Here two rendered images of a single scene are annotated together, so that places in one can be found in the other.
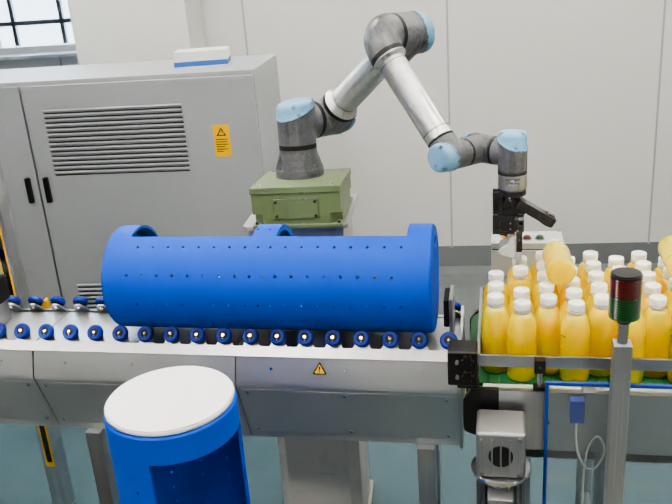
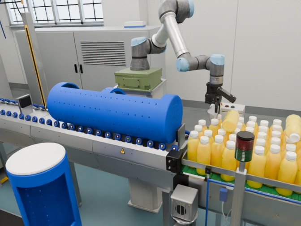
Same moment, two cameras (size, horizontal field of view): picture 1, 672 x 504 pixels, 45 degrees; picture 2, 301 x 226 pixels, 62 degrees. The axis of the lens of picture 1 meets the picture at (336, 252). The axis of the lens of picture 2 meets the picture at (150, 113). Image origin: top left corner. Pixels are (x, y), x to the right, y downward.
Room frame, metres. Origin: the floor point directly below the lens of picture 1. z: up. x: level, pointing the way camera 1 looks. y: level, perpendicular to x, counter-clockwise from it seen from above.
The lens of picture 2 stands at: (0.67, -0.47, 1.71)
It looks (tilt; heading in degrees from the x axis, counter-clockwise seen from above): 23 degrees down; 16
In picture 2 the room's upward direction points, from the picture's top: 3 degrees counter-clockwise
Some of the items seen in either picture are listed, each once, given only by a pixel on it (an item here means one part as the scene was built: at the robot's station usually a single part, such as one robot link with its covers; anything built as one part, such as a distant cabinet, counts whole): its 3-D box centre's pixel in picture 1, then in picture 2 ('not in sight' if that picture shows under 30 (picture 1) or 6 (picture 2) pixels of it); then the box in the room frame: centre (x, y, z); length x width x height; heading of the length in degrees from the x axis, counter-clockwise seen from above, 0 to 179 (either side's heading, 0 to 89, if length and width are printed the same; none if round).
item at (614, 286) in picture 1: (625, 285); (244, 141); (1.52, -0.59, 1.23); 0.06 x 0.06 x 0.04
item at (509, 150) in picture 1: (511, 152); (216, 65); (2.05, -0.47, 1.39); 0.09 x 0.08 x 0.11; 42
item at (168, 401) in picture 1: (170, 398); (36, 157); (1.55, 0.38, 1.03); 0.28 x 0.28 x 0.01
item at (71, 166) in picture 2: not in sight; (72, 178); (2.24, 0.72, 0.31); 0.06 x 0.06 x 0.63; 78
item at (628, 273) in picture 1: (624, 308); (243, 153); (1.52, -0.59, 1.18); 0.06 x 0.06 x 0.16
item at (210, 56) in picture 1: (202, 57); (135, 24); (3.80, 0.54, 1.48); 0.24 x 0.12 x 0.08; 89
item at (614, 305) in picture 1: (624, 305); (243, 152); (1.52, -0.59, 1.18); 0.06 x 0.06 x 0.05
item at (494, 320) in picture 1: (495, 334); (194, 150); (1.81, -0.38, 0.99); 0.07 x 0.07 x 0.19
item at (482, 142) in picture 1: (476, 149); (202, 62); (2.11, -0.39, 1.39); 0.11 x 0.11 x 0.08; 42
